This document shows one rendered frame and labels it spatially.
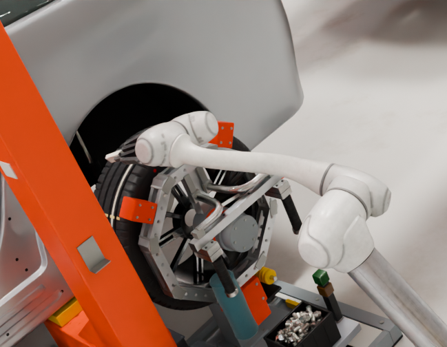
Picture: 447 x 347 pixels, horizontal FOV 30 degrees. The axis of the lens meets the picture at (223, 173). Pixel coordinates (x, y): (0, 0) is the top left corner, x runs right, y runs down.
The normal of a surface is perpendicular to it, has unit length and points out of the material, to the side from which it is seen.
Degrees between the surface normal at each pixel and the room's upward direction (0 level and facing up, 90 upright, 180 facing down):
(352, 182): 25
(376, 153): 0
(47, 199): 90
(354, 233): 67
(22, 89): 90
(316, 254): 85
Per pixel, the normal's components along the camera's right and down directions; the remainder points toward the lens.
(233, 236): 0.63, 0.15
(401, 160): -0.36, -0.81
